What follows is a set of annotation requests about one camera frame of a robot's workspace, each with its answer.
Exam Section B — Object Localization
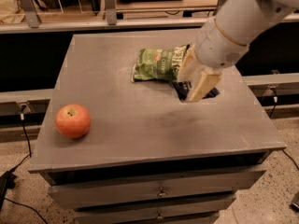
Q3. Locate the drawer metal handle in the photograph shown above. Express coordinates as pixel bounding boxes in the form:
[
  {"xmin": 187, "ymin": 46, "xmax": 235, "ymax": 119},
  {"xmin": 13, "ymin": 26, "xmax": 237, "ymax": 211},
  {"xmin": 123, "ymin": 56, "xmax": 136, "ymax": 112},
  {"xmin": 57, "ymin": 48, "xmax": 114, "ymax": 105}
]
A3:
[
  {"xmin": 156, "ymin": 211, "xmax": 164, "ymax": 220},
  {"xmin": 157, "ymin": 187, "xmax": 168, "ymax": 197}
]

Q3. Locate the red apple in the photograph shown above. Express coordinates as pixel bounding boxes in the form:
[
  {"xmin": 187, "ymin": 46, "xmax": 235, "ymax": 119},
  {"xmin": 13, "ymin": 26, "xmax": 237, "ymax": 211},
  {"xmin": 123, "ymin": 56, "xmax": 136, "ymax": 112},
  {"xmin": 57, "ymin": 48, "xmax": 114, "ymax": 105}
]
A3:
[{"xmin": 54, "ymin": 104, "xmax": 92, "ymax": 138}]

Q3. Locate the black cable right side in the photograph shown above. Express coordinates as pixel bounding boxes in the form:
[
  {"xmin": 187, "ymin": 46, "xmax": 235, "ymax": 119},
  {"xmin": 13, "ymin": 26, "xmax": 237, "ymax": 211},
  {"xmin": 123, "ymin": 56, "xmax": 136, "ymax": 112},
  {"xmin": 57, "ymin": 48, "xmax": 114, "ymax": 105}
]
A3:
[{"xmin": 268, "ymin": 87, "xmax": 299, "ymax": 172}]

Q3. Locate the black power adapter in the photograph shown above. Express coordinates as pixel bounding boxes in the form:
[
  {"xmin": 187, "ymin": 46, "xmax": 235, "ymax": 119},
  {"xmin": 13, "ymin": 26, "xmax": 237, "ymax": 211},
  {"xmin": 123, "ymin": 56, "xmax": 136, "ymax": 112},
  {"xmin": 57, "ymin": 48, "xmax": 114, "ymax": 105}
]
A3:
[{"xmin": 0, "ymin": 171, "xmax": 16, "ymax": 210}]

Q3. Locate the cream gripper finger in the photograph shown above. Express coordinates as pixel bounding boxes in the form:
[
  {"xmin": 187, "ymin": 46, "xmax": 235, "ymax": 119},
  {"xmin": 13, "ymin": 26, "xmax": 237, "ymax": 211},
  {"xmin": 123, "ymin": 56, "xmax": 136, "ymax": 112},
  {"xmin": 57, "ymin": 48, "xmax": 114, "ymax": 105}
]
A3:
[
  {"xmin": 177, "ymin": 45, "xmax": 202, "ymax": 82},
  {"xmin": 185, "ymin": 68, "xmax": 222, "ymax": 103}
]

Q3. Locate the dark object floor right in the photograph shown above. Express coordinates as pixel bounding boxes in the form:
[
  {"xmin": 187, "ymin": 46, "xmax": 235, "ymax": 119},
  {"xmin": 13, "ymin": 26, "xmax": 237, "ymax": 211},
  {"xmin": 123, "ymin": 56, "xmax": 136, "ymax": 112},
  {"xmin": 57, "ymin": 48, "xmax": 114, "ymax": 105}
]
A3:
[{"xmin": 291, "ymin": 191, "xmax": 299, "ymax": 212}]

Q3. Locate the grey metal railing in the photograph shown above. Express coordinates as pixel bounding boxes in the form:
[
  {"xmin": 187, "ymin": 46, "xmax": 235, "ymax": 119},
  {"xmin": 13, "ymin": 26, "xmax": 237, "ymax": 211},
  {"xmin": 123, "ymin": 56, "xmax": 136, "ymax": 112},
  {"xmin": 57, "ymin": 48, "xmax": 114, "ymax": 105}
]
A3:
[{"xmin": 0, "ymin": 0, "xmax": 299, "ymax": 35}]

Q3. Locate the upper drawer metal handle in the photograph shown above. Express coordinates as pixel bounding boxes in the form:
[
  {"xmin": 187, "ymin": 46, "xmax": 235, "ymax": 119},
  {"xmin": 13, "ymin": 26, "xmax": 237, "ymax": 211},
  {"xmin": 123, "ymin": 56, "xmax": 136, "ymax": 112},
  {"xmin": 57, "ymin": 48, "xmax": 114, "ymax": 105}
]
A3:
[{"xmin": 157, "ymin": 187, "xmax": 168, "ymax": 197}]

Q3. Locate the green chip bag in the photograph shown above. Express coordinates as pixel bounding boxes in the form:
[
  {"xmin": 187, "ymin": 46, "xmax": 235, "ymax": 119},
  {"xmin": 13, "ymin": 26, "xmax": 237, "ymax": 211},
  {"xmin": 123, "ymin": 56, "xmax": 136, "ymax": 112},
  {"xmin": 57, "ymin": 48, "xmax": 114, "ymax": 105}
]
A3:
[{"xmin": 132, "ymin": 44, "xmax": 190, "ymax": 82}]

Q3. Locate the dark blue rxbar wrapper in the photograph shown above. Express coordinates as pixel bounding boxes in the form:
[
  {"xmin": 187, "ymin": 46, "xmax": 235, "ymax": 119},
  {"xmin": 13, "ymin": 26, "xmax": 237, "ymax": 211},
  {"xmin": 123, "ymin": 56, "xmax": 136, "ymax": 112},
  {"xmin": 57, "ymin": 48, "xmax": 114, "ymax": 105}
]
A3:
[{"xmin": 170, "ymin": 81, "xmax": 220, "ymax": 103}]

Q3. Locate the lower drawer metal handle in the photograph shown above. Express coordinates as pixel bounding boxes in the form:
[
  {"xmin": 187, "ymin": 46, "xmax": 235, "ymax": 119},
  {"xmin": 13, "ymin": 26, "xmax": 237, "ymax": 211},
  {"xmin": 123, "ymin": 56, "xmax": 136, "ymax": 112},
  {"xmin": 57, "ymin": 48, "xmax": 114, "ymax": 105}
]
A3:
[{"xmin": 156, "ymin": 211, "xmax": 164, "ymax": 220}]

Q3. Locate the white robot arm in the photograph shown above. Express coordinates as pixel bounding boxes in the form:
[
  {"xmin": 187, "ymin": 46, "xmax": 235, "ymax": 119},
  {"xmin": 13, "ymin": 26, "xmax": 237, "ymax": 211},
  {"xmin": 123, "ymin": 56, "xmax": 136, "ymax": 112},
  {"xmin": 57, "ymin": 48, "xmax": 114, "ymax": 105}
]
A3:
[{"xmin": 173, "ymin": 0, "xmax": 299, "ymax": 103}]

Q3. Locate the black cable on floor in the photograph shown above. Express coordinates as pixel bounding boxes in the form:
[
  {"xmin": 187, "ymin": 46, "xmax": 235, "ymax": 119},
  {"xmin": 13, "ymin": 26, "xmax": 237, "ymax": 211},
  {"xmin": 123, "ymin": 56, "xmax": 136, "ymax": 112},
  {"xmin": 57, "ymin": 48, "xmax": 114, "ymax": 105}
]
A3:
[{"xmin": 3, "ymin": 105, "xmax": 50, "ymax": 224}]

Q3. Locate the grey drawer cabinet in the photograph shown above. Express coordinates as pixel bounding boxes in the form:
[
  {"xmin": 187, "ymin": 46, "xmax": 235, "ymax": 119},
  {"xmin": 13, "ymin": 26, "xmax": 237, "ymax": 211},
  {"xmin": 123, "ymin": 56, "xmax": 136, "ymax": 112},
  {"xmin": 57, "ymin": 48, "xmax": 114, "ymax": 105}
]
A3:
[{"xmin": 29, "ymin": 29, "xmax": 285, "ymax": 224}]

